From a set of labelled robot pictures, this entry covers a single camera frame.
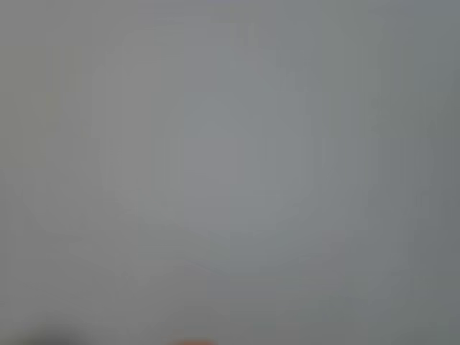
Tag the light orange gripper finger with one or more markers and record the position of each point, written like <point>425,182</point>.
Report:
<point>194,343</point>

